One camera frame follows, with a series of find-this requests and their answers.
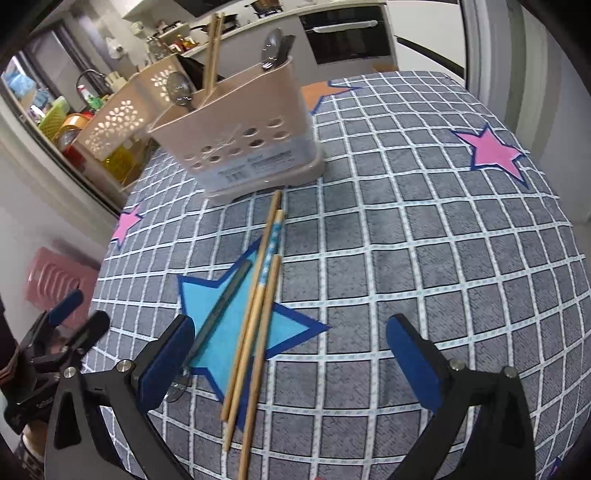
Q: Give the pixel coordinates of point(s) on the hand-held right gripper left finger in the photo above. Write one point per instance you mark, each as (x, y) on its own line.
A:
(166, 364)

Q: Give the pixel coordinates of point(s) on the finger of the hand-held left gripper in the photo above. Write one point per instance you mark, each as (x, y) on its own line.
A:
(64, 307)
(90, 330)

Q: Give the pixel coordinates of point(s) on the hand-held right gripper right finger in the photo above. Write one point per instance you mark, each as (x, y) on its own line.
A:
(415, 364)

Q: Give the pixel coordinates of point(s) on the blue patterned wooden chopstick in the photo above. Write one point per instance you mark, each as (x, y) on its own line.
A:
(272, 249)

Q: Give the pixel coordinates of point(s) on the beige plastic utensil holder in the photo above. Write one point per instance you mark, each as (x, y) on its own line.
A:
(240, 138)

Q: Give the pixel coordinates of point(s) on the pink plastic stool stack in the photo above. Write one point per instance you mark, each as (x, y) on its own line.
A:
(55, 272)

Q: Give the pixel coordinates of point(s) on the grey checked star tablecloth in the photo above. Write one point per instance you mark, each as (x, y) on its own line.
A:
(415, 254)

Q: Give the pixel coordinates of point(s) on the red plastic basin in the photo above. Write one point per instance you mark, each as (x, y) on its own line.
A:
(71, 156)

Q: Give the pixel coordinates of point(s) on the yellow translucent container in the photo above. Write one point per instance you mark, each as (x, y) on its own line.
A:
(122, 161)

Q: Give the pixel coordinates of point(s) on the round wooden boards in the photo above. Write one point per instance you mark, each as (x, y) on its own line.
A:
(74, 123)

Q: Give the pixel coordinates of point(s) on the green plastic basket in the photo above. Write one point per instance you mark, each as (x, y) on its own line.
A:
(55, 115)

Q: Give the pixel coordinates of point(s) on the beige tiered basket cart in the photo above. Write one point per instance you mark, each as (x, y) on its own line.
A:
(115, 120)

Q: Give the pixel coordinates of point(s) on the blue plastic bag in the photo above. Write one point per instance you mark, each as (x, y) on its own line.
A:
(23, 85)

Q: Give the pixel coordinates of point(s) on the metal kitchen faucet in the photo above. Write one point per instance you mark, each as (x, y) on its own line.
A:
(92, 74)

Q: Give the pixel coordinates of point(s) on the black hanging cloth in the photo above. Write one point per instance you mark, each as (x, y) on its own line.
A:
(190, 64)

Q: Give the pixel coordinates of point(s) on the spice rack with bottles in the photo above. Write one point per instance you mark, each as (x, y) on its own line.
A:
(182, 44)

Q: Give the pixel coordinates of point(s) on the grey kitchen counter cabinet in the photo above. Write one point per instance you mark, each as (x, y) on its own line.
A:
(305, 53)

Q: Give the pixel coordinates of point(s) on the black built-in oven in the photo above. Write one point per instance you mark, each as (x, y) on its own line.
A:
(346, 41)

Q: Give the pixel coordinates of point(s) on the white refrigerator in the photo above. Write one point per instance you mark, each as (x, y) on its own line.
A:
(429, 23)

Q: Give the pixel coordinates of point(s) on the brown lidded cooking pot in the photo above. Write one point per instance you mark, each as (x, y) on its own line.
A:
(265, 4)

